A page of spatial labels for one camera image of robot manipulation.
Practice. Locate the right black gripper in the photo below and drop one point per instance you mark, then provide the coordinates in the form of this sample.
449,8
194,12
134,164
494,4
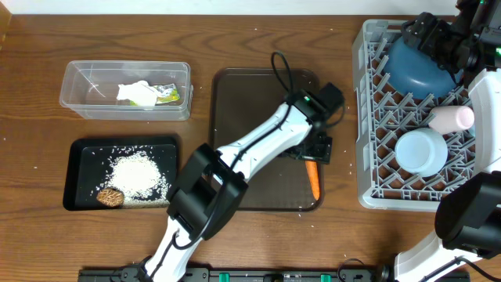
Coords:
439,30

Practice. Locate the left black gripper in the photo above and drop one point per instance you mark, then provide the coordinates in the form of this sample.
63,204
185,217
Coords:
324,154

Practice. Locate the orange carrot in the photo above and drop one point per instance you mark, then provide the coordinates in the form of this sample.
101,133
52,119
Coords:
313,175

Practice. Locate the dark blue plate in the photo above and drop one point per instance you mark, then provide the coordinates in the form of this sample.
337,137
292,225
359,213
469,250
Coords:
414,72

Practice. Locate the pink cup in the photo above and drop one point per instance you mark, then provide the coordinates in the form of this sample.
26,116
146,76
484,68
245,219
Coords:
450,119

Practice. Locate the light blue bowl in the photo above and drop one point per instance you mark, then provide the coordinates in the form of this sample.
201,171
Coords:
422,152

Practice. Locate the foil wrapper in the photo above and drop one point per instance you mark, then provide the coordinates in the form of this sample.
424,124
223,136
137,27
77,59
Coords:
166,94

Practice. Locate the pile of white rice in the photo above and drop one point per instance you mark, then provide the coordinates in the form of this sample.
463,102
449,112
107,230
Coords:
142,173

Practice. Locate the white napkin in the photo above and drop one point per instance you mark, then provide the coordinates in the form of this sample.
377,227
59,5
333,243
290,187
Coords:
140,93

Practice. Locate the brown food scrap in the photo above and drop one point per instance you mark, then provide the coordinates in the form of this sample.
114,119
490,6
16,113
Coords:
110,197

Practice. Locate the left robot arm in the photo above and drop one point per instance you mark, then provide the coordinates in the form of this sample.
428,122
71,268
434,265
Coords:
212,184

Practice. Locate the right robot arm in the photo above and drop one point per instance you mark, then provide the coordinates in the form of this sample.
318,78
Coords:
467,222

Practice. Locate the grey dishwasher rack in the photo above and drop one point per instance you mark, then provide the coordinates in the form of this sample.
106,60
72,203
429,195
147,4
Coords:
384,115

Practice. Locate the black waste tray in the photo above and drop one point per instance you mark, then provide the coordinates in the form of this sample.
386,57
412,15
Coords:
90,166

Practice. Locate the dark brown serving tray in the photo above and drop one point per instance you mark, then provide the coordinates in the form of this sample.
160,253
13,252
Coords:
242,99

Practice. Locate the clear plastic bin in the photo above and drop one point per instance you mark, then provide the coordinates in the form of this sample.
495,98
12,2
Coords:
90,89

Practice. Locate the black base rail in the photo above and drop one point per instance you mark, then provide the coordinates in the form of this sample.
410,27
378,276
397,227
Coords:
130,273

